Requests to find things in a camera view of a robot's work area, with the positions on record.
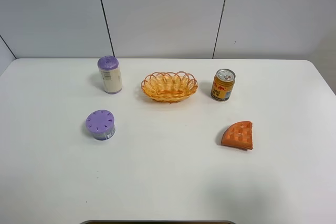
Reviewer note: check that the orange waffle slice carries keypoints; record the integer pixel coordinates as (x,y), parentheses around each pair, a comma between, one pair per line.
(239,135)

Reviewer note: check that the orange woven basket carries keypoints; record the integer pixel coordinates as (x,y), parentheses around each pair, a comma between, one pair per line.
(169,86)

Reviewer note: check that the gold energy drink can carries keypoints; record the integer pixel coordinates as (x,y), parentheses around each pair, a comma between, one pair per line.
(223,84)

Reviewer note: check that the tall purple-capped white canister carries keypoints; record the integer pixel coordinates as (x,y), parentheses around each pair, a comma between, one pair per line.
(110,73)

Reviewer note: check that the short purple round container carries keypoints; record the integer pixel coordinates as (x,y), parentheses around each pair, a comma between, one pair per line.
(101,124)

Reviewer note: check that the dark robot head edge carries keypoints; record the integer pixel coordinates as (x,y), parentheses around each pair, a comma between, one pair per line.
(154,222)

